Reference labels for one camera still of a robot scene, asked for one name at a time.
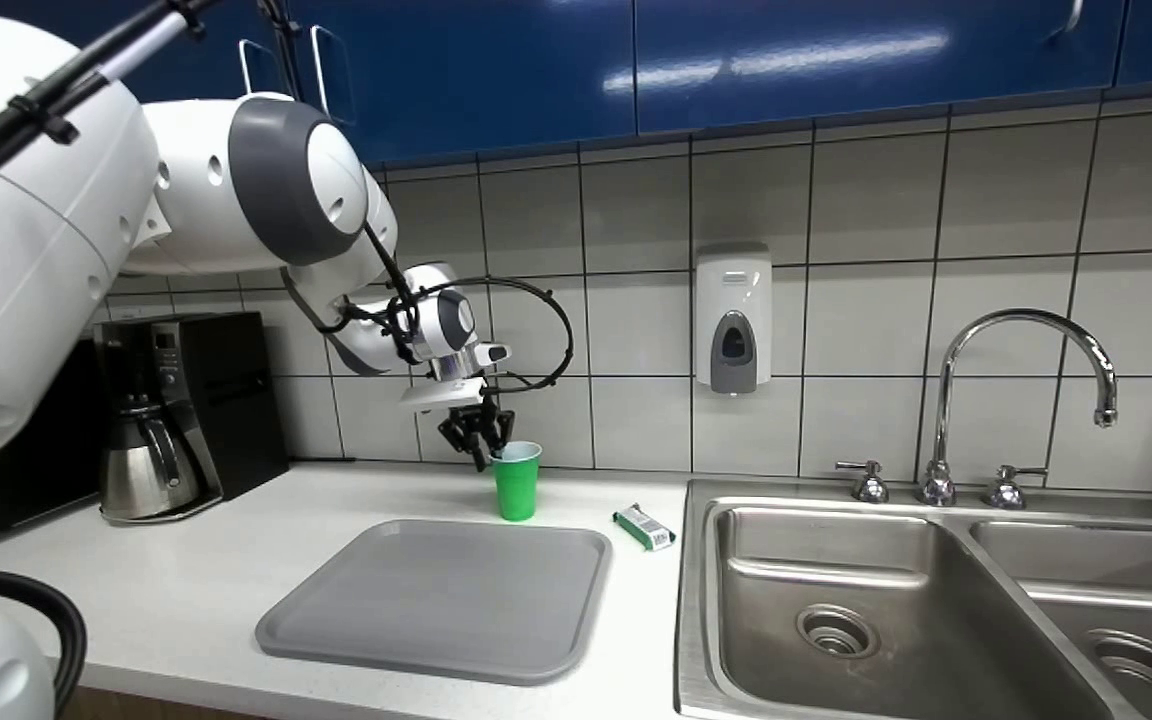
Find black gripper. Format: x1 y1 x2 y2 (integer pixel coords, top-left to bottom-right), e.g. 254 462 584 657
442 406 516 474

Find green plastic cup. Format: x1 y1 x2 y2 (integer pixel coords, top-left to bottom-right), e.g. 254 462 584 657
494 441 543 519

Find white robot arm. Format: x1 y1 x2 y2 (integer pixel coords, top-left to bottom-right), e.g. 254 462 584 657
0 0 504 450

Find grey plastic tray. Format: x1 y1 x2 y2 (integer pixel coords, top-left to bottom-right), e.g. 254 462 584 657
257 519 612 683

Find black steel coffee maker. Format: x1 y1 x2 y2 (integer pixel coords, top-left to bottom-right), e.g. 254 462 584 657
98 312 287 525

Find white soap dispenser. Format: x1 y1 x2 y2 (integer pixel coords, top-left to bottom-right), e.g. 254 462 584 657
697 248 772 397

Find steel coffee carafe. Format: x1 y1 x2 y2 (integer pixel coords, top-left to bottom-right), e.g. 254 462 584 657
101 406 195 525

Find stainless steel double sink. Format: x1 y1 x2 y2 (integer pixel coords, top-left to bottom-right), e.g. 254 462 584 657
678 485 1152 720

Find blue upper cabinets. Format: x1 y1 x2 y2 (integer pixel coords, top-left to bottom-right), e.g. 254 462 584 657
128 0 1152 170

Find black microwave oven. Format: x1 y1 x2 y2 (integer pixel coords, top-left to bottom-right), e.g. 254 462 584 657
0 341 110 539

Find chrome gooseneck faucet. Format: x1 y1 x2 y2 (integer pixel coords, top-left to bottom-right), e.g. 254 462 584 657
831 307 1124 512

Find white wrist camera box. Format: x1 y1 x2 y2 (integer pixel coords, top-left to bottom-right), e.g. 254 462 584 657
406 345 513 411

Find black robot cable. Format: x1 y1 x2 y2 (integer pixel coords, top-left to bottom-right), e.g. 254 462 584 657
254 0 581 397

